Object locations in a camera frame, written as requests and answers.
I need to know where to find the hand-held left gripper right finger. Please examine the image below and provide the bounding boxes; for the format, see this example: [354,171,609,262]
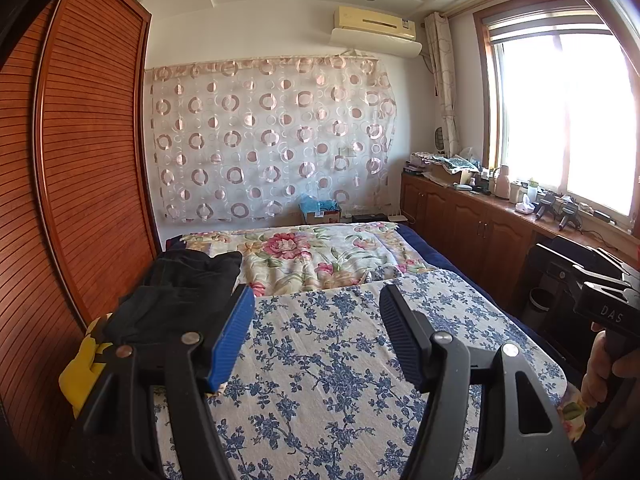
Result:
[378,284,583,480]

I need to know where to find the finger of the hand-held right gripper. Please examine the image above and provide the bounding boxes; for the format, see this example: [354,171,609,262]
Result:
[587,246,638,281]
[547,264,633,293]

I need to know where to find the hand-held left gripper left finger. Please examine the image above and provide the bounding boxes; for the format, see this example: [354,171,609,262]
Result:
[70,284,257,480]

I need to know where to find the black t-shirt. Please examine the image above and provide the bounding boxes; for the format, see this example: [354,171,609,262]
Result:
[102,251,244,343]

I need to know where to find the person's right hand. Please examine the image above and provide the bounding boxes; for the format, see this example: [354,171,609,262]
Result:
[580,322,640,411]

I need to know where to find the black chair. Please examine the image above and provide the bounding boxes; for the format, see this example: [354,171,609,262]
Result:
[530,242,601,331]

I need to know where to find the small trash bin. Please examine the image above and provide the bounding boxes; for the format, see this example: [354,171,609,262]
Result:
[529,287,556,328]

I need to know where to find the black handheld device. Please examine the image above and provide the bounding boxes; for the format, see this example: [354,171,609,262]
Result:
[557,196,582,231]
[535,192,558,221]

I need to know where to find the blue floral white cloth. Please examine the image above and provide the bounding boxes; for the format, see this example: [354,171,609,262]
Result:
[150,269,568,480]

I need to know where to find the low wooden cabinet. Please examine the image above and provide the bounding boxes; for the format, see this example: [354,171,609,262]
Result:
[400,170,640,321]

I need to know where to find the pink floral quilt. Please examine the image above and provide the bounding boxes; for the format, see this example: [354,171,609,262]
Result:
[177,222,436,298]

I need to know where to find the cardboard box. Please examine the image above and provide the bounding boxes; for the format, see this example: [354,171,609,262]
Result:
[302,207,343,226]

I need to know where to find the shallow cardboard tray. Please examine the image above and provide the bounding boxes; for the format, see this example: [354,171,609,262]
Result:
[431,164,476,186]

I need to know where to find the bright yellow cloth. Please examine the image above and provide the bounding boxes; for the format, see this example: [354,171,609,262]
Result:
[59,332,116,418]

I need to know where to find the blue plastic bag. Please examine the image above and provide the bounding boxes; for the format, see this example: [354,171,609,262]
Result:
[299,196,342,213]

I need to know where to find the wooden-framed window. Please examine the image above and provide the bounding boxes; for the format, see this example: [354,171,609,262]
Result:
[472,0,640,231]

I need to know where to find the pile of fabrics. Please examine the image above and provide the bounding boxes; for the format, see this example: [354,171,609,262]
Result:
[407,150,481,173]

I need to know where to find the circle-patterned sheer curtain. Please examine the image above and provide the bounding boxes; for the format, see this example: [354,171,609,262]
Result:
[144,49,398,223]

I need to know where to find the beige patterned window curtain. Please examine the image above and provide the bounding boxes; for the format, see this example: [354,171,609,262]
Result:
[424,12,461,158]

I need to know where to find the wooden slatted wardrobe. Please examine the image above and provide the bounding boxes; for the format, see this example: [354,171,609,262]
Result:
[0,0,166,461]

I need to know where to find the wall air conditioner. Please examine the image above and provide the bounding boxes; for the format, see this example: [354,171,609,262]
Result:
[330,5,423,57]

